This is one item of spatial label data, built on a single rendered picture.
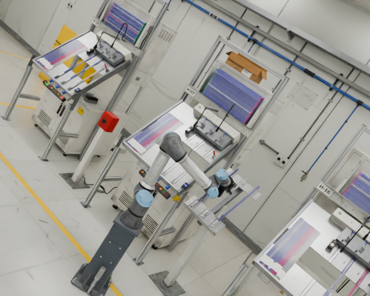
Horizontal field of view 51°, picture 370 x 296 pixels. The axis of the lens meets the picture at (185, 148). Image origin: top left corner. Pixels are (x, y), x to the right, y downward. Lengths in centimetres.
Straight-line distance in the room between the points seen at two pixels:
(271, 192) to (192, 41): 229
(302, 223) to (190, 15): 349
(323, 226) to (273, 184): 176
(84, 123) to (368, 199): 272
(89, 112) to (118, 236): 180
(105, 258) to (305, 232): 144
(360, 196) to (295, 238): 56
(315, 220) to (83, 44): 286
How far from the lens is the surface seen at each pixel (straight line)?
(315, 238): 302
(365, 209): 308
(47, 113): 449
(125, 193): 371
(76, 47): 430
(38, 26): 759
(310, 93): 472
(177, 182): 307
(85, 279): 282
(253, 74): 371
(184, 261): 317
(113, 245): 262
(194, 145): 328
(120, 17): 422
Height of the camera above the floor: 178
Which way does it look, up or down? 15 degrees down
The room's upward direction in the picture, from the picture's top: 33 degrees clockwise
